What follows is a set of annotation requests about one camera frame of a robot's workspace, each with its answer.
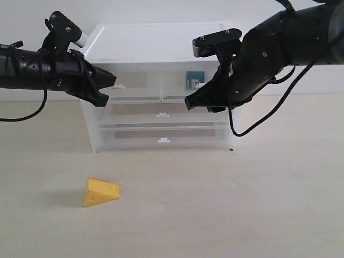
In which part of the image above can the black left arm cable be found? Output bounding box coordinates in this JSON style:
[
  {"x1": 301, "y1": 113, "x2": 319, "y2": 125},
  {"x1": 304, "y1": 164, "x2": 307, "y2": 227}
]
[{"x1": 0, "y1": 45, "x2": 49, "y2": 122}]

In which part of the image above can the yellow cheese wedge toy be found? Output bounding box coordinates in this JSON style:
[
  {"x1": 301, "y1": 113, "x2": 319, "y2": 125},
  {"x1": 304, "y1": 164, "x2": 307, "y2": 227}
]
[{"x1": 83, "y1": 177, "x2": 121, "y2": 207}]

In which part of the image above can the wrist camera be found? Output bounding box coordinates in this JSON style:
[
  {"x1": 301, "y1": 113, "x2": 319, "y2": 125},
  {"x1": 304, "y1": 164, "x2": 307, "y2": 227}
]
[
  {"x1": 42, "y1": 11, "x2": 88, "y2": 55},
  {"x1": 192, "y1": 28, "x2": 242, "y2": 58}
]

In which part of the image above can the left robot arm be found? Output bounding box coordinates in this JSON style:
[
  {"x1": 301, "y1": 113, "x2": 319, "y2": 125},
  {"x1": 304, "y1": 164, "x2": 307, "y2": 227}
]
[{"x1": 1, "y1": 41, "x2": 117, "y2": 107}]

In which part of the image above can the middle wide clear drawer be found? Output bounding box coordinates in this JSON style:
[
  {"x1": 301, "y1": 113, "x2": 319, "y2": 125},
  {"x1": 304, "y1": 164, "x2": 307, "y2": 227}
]
[{"x1": 99, "y1": 102, "x2": 228, "y2": 125}]

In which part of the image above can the wide clear drawer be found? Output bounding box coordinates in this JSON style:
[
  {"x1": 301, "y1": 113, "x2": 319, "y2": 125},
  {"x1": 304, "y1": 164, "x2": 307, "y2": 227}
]
[
  {"x1": 99, "y1": 125, "x2": 235, "y2": 150},
  {"x1": 99, "y1": 102, "x2": 228, "y2": 125}
]

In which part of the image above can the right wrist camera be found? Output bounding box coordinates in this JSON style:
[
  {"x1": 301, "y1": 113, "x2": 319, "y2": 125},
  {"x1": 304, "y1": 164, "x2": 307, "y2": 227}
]
[{"x1": 192, "y1": 28, "x2": 242, "y2": 58}]

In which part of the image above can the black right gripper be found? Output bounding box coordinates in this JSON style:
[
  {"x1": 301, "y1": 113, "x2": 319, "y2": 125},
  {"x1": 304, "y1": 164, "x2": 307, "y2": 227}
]
[{"x1": 184, "y1": 40, "x2": 285, "y2": 112}]

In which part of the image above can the bottom wide clear drawer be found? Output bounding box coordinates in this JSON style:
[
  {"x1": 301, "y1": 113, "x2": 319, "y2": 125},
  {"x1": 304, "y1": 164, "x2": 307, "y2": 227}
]
[{"x1": 99, "y1": 125, "x2": 235, "y2": 150}]

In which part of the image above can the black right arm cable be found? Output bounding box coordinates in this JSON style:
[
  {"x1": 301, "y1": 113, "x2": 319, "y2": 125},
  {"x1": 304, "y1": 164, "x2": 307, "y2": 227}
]
[{"x1": 227, "y1": 45, "x2": 344, "y2": 137}]

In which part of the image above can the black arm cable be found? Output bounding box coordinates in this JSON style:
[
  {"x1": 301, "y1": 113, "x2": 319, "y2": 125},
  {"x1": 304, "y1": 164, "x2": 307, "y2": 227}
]
[
  {"x1": 227, "y1": 45, "x2": 344, "y2": 137},
  {"x1": 0, "y1": 45, "x2": 49, "y2": 122}
]

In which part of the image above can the white plastic drawer cabinet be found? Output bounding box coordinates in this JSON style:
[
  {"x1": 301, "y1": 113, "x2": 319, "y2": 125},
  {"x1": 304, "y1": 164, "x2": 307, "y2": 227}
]
[{"x1": 82, "y1": 21, "x2": 238, "y2": 153}]

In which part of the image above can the white blue pill bottle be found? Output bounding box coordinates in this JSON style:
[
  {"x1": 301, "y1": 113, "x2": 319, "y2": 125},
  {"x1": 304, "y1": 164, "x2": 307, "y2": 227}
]
[{"x1": 186, "y1": 71, "x2": 205, "y2": 89}]

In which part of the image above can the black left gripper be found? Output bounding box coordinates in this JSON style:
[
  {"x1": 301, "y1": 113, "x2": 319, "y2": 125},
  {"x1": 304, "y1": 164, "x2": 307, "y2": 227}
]
[{"x1": 55, "y1": 49, "x2": 117, "y2": 106}]

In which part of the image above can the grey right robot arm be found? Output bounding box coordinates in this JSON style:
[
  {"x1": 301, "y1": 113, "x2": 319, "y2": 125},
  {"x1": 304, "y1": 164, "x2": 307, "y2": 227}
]
[{"x1": 185, "y1": 1, "x2": 343, "y2": 113}]

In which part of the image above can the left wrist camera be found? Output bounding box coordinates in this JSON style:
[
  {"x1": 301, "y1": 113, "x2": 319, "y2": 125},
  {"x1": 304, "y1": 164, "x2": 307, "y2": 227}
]
[{"x1": 42, "y1": 11, "x2": 88, "y2": 55}]

